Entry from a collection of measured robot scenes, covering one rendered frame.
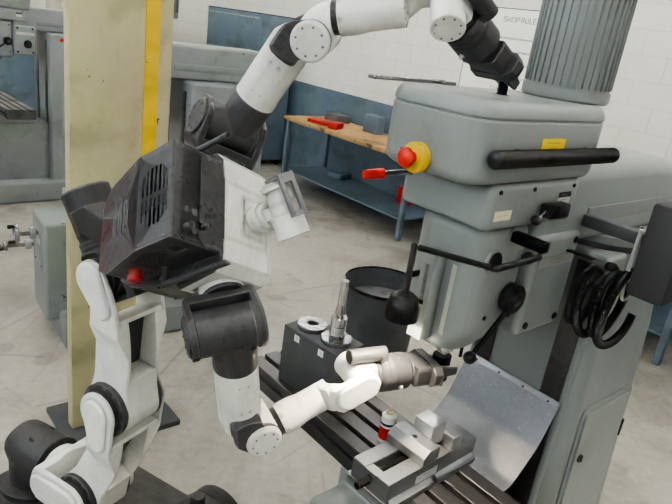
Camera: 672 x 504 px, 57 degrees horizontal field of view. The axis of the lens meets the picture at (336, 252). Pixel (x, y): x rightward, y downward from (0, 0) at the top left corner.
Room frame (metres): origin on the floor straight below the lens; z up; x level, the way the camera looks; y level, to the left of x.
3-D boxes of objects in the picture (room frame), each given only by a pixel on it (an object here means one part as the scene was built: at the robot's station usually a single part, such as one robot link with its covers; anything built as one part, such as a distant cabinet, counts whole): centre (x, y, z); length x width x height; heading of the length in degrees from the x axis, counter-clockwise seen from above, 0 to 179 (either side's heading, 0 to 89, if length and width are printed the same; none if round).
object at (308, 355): (1.63, 0.00, 1.03); 0.22 x 0.12 x 0.20; 49
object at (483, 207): (1.38, -0.33, 1.68); 0.34 x 0.24 x 0.10; 133
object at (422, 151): (1.20, -0.13, 1.76); 0.06 x 0.02 x 0.06; 43
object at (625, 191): (1.69, -0.66, 1.66); 0.80 x 0.23 x 0.20; 133
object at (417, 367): (1.31, -0.22, 1.23); 0.13 x 0.12 x 0.10; 28
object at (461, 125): (1.36, -0.31, 1.81); 0.47 x 0.26 x 0.16; 133
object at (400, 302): (1.19, -0.16, 1.45); 0.07 x 0.07 x 0.06
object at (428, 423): (1.35, -0.30, 1.05); 0.06 x 0.05 x 0.06; 45
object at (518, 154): (1.27, -0.42, 1.79); 0.45 x 0.04 x 0.04; 133
